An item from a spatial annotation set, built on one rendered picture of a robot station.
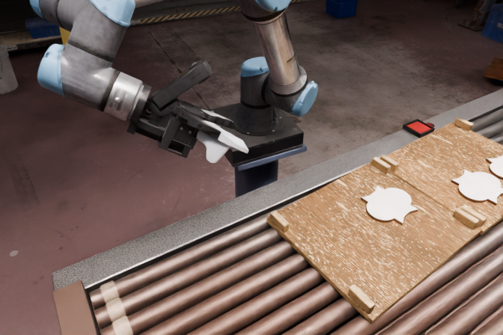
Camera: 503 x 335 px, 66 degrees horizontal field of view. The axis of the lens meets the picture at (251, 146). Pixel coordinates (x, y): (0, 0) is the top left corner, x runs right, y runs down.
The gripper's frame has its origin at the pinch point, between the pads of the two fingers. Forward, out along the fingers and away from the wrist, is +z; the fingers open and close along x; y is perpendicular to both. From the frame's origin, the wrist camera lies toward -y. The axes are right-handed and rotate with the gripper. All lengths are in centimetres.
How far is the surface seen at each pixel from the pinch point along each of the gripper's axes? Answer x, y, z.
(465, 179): -20, -10, 71
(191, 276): -6.9, 36.3, 5.9
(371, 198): -18.1, 5.6, 45.6
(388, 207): -14, 5, 49
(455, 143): -37, -18, 77
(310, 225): -13.5, 17.3, 30.4
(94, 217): -148, 111, -15
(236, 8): -515, -61, 59
